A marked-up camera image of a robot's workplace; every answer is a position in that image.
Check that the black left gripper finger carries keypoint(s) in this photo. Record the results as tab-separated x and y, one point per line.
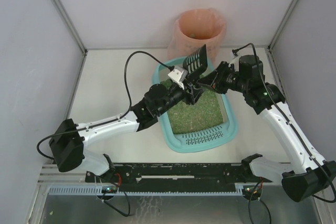
194	75
196	93

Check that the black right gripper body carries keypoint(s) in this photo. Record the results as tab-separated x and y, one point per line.
219	77

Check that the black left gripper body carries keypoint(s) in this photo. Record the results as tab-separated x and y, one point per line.
189	91

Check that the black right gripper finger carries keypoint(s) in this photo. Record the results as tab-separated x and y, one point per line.
206	73
205	83

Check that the black litter scoop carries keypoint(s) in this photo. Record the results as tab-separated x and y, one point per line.
197	59

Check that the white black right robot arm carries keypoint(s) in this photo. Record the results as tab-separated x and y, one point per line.
308	171

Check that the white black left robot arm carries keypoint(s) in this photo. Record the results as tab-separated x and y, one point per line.
69	144

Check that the green cat litter pellets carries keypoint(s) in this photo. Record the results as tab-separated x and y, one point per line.
204	114

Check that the teal litter box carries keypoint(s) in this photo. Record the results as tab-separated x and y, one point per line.
204	139

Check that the orange lined waste bin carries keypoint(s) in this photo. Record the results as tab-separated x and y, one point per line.
195	28

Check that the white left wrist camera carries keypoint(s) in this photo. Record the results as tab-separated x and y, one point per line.
177	75

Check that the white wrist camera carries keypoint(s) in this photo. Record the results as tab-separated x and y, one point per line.
177	75
236	55

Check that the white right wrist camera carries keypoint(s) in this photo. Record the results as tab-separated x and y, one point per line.
236	55

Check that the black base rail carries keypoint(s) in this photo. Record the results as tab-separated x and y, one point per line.
180	175

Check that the light blue cable duct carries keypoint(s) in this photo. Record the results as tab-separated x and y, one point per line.
109	190

